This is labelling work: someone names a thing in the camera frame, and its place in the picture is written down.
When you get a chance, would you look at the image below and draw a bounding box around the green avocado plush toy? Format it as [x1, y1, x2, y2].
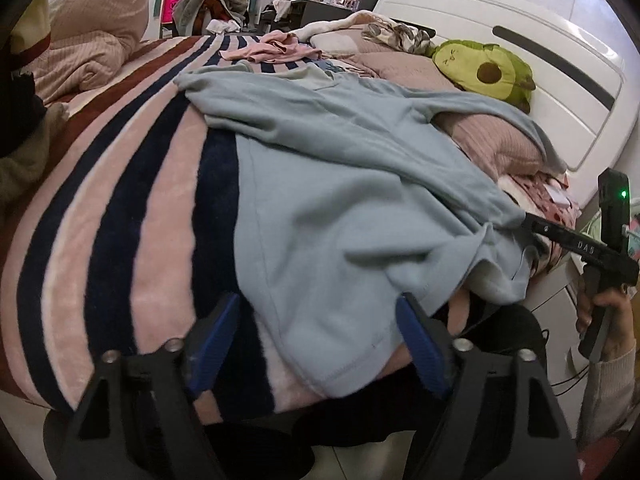
[432, 40, 536, 114]

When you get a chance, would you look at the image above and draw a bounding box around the pink ribbed pillow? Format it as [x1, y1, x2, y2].
[344, 49, 551, 181]

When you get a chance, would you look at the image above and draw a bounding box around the patterned cloth near headboard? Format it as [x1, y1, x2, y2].
[361, 22, 436, 58]

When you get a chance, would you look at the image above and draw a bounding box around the beige pink rolled duvet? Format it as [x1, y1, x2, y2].
[27, 0, 149, 104]

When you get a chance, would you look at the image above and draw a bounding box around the right hand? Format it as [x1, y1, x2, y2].
[576, 278, 636, 362]

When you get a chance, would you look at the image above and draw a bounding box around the pink crumpled garment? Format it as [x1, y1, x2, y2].
[221, 30, 322, 64]

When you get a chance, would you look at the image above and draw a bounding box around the white bed headboard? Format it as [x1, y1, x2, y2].
[374, 0, 639, 206]

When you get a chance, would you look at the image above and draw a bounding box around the striped pink navy blanket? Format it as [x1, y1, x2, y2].
[0, 32, 331, 413]

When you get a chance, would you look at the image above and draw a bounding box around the light blue sweatshirt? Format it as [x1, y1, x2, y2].
[175, 63, 566, 398]

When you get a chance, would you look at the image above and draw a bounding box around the grey clothes heap on chair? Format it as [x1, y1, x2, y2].
[172, 0, 250, 37]

